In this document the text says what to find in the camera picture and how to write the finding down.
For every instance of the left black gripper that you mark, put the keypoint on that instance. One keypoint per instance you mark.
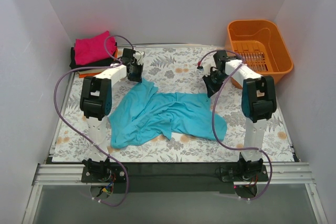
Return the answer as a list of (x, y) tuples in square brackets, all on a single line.
[(135, 71)]

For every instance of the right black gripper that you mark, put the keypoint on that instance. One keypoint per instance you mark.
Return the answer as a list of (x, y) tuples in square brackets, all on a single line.
[(213, 81)]

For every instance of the teal t shirt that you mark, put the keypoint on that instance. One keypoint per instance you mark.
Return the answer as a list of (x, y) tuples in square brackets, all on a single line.
[(145, 113)]

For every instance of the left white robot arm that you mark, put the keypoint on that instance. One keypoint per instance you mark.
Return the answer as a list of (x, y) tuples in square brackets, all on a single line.
[(96, 105)]

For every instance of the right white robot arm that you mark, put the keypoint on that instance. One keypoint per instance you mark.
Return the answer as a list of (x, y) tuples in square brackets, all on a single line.
[(258, 103)]

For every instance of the black folded t shirt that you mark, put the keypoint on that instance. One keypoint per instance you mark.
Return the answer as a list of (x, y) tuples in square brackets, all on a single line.
[(73, 64)]

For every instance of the beige folded t shirt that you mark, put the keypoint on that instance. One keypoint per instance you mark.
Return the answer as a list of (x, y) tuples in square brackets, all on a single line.
[(89, 71)]

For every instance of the orange folded t shirt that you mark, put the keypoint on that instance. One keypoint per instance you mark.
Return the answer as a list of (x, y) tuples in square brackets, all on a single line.
[(89, 75)]

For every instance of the pink folded t shirt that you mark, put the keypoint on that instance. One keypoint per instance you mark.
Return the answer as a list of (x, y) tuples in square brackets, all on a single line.
[(90, 50)]

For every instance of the orange plastic basket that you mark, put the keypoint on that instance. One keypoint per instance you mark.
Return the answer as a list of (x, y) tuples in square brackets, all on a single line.
[(261, 44)]

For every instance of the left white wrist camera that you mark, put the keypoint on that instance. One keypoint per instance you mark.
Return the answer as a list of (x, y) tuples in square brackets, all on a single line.
[(138, 56)]

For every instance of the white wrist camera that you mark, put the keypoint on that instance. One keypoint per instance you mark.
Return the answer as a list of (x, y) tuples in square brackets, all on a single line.
[(205, 67), (138, 56)]

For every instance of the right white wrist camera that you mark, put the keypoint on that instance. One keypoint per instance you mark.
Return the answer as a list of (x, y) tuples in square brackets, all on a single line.
[(205, 67)]

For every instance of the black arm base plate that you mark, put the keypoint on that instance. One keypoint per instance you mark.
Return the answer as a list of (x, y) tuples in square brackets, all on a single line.
[(171, 177)]

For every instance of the aluminium frame rail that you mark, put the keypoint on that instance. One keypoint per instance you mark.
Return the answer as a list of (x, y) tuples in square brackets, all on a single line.
[(70, 174)]

